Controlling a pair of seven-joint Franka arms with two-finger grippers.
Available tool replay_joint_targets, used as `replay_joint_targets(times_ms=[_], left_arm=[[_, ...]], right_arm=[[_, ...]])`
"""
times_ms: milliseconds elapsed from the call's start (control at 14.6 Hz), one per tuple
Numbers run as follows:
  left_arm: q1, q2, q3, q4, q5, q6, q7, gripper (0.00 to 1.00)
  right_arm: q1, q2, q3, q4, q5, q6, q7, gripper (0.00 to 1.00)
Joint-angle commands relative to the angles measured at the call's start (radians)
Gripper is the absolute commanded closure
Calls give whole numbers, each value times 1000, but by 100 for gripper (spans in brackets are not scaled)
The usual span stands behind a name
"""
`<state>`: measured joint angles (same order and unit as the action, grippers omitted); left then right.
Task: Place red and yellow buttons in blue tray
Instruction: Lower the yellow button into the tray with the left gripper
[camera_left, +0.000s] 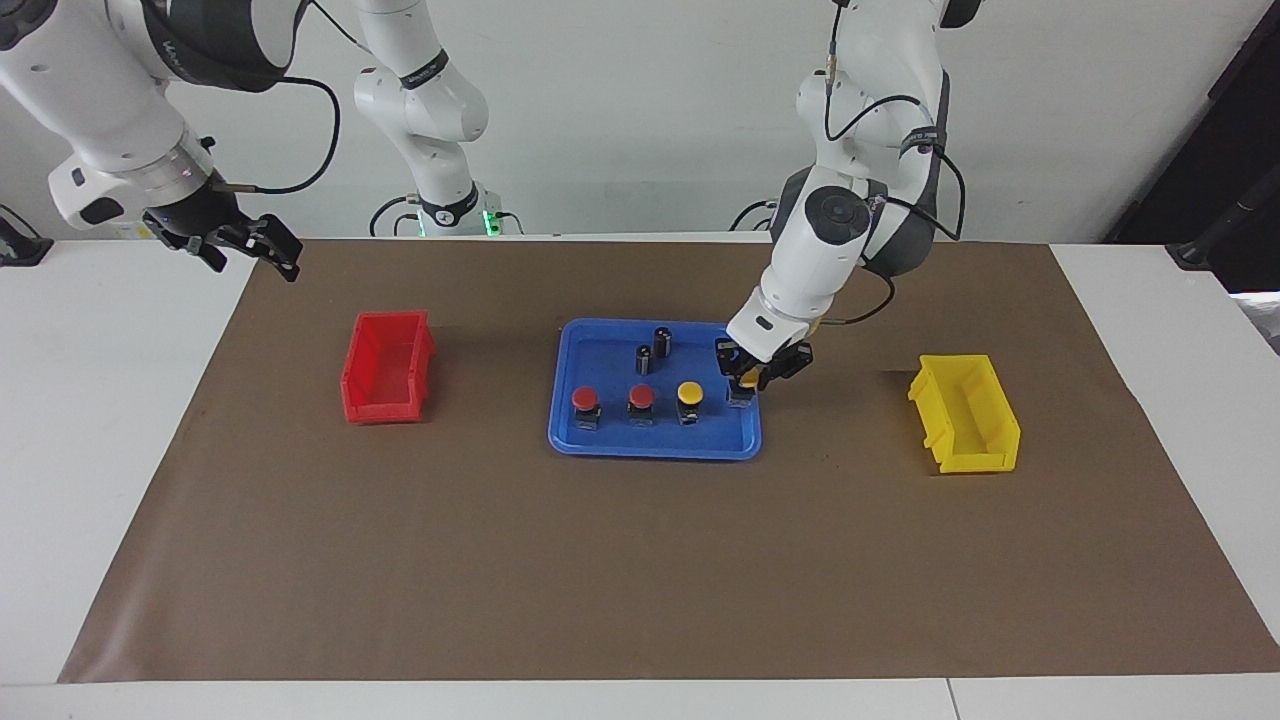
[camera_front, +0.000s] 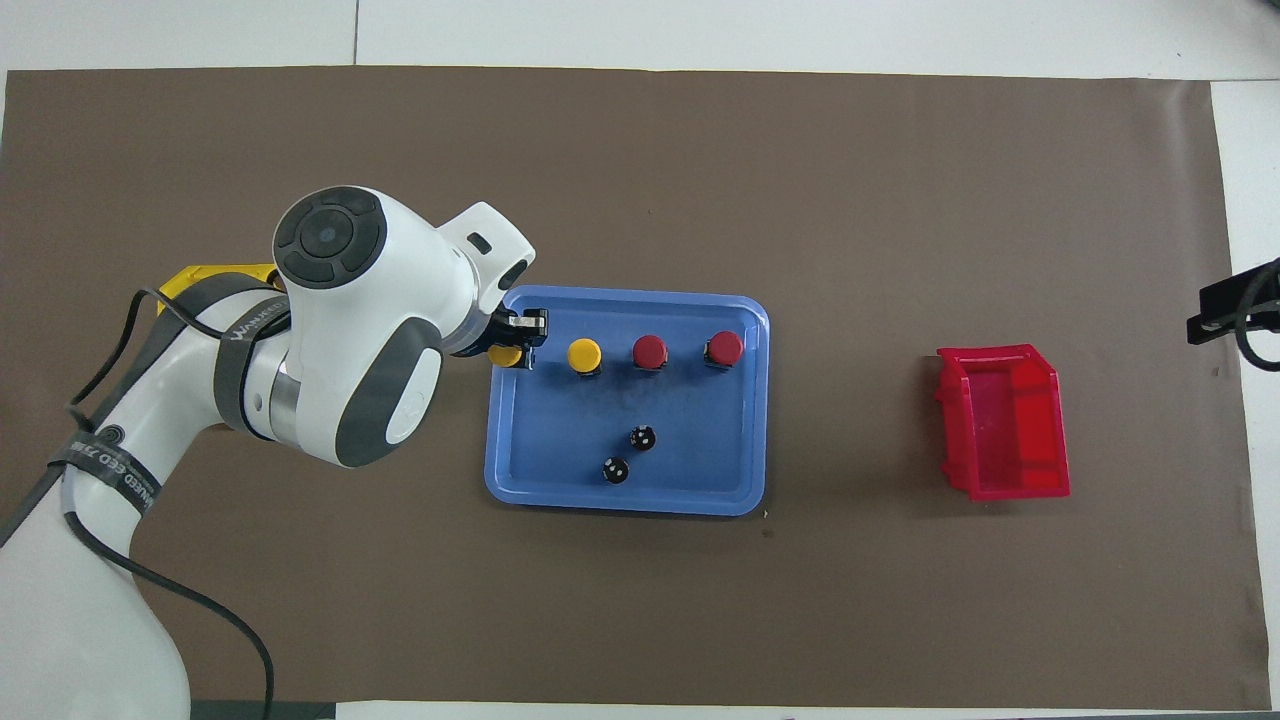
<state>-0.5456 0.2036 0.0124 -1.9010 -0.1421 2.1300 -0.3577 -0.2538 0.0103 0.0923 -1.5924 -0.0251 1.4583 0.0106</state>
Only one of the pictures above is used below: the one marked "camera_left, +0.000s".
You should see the blue plastic tray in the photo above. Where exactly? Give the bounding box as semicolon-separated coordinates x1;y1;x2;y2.
547;318;763;461

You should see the red plastic parts bin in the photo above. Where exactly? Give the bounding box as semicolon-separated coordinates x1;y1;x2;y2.
341;310;437;425

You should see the yellow plastic parts bin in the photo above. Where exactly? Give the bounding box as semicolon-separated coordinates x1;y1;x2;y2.
907;354;1022;475

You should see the brown paper table mat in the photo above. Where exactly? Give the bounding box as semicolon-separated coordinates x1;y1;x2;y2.
58;238;1280;684

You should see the black stand pole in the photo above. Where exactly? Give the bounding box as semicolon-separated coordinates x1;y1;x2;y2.
1172;190;1280;271

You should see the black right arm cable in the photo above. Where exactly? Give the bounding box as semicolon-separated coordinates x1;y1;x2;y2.
210;75;343;197

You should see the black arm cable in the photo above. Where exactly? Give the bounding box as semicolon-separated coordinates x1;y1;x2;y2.
210;75;343;197
820;0;968;327

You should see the black base cable bundle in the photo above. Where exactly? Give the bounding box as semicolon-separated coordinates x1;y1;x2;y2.
730;197;783;233

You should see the black device with cable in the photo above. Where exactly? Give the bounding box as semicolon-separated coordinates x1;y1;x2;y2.
0;205;54;267

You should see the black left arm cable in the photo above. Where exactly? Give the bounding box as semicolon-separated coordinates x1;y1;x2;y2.
820;0;968;327

